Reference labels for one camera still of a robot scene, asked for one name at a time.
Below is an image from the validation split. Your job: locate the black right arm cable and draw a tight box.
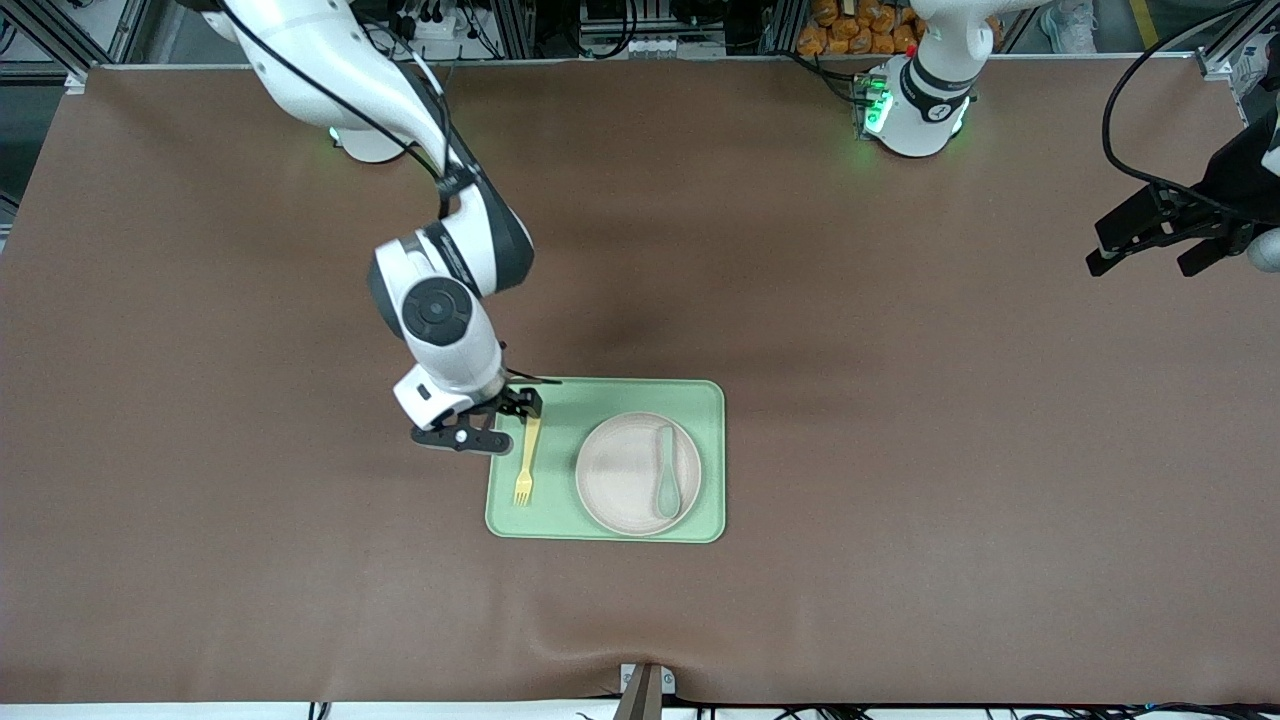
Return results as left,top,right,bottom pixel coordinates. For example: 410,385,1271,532
218,0,563,387

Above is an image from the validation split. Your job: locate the brown table mat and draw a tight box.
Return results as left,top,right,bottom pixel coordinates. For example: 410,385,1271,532
0,55,1280,706

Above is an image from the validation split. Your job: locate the orange packaged goods pile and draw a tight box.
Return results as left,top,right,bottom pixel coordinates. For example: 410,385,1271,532
795,0,926,57

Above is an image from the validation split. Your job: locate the yellow plastic fork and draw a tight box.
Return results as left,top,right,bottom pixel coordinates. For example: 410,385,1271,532
513,417,542,508

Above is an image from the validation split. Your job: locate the white terminal strip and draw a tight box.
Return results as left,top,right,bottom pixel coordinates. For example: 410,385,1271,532
578,35,728,59

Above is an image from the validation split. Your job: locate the round pale pink plate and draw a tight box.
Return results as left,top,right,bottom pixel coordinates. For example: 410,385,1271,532
575,411,703,537

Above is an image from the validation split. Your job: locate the grey-green plastic spoon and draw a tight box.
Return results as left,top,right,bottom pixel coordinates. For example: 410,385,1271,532
655,425,683,520

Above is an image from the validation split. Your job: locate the aluminium frame post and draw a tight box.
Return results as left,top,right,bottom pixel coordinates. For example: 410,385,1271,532
0,0,151,81
1195,0,1280,96

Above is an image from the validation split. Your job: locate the light green rectangular tray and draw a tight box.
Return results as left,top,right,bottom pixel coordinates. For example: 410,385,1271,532
485,376,726,544

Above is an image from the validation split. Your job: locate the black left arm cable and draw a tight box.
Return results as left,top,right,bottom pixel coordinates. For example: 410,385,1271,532
1102,0,1280,216

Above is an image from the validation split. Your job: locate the metal table edge clamp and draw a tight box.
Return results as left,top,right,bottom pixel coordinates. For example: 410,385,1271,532
618,662,677,720

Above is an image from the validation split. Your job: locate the white power strip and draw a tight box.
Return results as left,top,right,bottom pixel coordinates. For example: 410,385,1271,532
385,8,463,43

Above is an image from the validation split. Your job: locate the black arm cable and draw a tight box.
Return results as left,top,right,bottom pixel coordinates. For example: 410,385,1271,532
218,0,563,387
1102,0,1280,216

